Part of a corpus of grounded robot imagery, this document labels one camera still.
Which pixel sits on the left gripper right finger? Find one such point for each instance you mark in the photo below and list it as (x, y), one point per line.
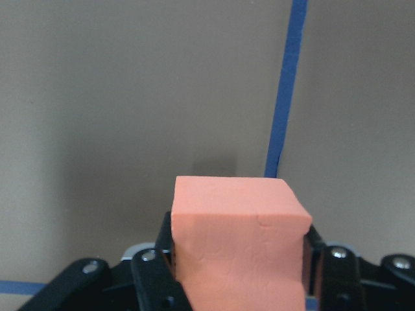
(337, 278)

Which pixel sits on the orange foam block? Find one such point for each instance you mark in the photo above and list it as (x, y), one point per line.
(238, 243)

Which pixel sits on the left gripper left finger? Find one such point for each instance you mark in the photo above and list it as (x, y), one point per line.
(144, 282)

